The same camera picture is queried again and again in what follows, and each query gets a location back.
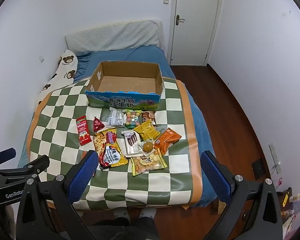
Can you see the red triangular snack packet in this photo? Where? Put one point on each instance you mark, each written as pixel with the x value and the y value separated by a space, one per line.
pixel 98 126

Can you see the instant noodle packet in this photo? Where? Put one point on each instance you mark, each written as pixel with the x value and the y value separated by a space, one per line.
pixel 110 150

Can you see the large orange snack packet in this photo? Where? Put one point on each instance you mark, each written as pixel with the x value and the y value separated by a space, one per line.
pixel 167 140

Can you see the black wall socket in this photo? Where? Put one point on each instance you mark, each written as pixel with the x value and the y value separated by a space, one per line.
pixel 258 168

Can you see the yellow snack packet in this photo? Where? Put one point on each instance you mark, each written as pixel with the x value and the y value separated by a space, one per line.
pixel 146 130

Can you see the brown snack packet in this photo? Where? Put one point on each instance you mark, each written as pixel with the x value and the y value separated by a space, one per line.
pixel 149 117

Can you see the white door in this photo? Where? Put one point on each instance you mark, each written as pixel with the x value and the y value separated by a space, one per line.
pixel 195 30

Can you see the white bear print pillow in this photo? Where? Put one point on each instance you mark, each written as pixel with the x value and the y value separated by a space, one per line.
pixel 65 67

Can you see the long red snack packet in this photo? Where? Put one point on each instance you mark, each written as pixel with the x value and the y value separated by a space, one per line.
pixel 83 132

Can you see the white wall outlet strip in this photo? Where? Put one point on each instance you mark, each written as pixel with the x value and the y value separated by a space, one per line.
pixel 275 158

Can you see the yellow rice cracker packet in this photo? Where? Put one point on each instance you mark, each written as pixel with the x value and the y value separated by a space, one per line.
pixel 146 163

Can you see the bag of colourful candy balls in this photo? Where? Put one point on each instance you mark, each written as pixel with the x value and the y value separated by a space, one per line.
pixel 132 120

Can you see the grey pillow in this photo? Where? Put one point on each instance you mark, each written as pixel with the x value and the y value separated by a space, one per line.
pixel 110 37

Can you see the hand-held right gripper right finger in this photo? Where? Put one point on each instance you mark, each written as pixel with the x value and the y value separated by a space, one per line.
pixel 215 177

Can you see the white grey snack packet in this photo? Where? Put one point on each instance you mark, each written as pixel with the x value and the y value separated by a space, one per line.
pixel 115 117

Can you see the person's foot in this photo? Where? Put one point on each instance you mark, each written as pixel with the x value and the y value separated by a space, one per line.
pixel 121 216
pixel 147 213

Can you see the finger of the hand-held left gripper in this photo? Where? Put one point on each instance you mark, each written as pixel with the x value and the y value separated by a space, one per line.
pixel 6 154
pixel 38 163

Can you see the white wall socket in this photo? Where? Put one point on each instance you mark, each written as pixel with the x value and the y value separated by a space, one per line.
pixel 42 58

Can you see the blue bed sheet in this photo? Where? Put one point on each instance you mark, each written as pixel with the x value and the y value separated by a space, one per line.
pixel 145 55

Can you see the person's right foot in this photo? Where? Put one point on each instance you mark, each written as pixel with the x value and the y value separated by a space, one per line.
pixel 147 213

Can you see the round yellow pastry in wrapper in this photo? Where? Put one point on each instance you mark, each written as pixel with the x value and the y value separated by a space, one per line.
pixel 148 146

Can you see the person's dark trousers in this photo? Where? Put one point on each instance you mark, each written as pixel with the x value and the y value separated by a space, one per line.
pixel 130 231

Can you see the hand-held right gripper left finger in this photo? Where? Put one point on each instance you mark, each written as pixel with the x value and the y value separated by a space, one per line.
pixel 83 175

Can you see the green white checkered blanket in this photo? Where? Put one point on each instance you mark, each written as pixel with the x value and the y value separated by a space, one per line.
pixel 65 120

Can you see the cardboard box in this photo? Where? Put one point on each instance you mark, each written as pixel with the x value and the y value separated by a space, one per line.
pixel 110 102

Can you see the person's left foot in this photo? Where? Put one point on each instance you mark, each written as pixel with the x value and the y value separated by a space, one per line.
pixel 121 216

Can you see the white chocolate stick packet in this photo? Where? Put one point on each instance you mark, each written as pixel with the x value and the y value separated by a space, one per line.
pixel 131 141

